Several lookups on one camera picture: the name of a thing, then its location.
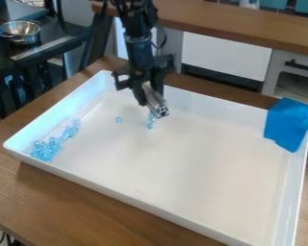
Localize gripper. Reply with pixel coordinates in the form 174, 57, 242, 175
110, 54, 178, 107

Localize white tray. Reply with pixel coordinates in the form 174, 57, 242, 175
2, 69, 308, 246

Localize wooden desk with white cabinets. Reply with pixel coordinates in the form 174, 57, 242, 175
90, 0, 308, 101

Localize black table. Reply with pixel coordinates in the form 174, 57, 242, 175
0, 9, 103, 126

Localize silver pot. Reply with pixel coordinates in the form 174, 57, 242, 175
0, 19, 42, 46

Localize blue cloth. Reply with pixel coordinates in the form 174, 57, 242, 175
263, 97, 308, 154

